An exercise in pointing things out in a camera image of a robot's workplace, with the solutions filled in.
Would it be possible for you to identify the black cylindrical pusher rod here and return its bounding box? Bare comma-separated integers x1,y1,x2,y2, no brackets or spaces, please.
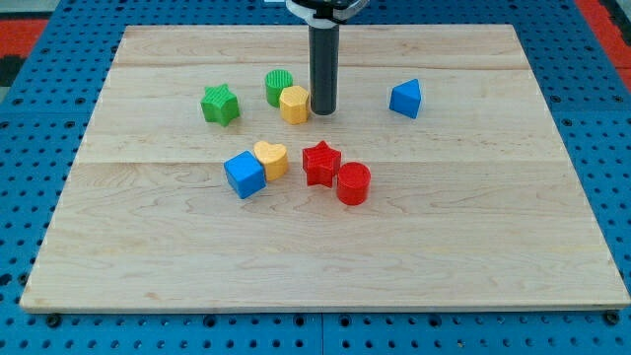
309,26,339,115

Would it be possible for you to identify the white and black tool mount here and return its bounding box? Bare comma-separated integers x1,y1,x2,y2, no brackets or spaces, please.
285,0,369,26

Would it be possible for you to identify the green cylinder block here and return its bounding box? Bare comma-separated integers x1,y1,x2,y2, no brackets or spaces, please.
264,69,293,107

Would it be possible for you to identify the yellow hexagon block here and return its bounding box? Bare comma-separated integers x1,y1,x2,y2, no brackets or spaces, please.
279,86,310,124

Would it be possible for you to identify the blue triangle block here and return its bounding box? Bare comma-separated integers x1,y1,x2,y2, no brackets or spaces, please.
388,79,422,119

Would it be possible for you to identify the red star block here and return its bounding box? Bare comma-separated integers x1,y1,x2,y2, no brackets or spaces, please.
302,141,342,188

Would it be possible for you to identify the green star block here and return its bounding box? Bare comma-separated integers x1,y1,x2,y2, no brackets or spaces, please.
200,84,241,127

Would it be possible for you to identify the yellow heart block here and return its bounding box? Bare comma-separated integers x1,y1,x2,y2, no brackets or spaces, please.
253,141,289,181

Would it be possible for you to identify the red cylinder block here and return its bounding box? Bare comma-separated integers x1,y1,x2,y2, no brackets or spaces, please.
336,162,372,205

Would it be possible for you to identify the blue cube block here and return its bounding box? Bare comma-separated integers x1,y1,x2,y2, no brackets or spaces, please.
224,151,266,199

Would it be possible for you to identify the light wooden board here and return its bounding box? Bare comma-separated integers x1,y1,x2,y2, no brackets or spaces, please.
21,25,630,314

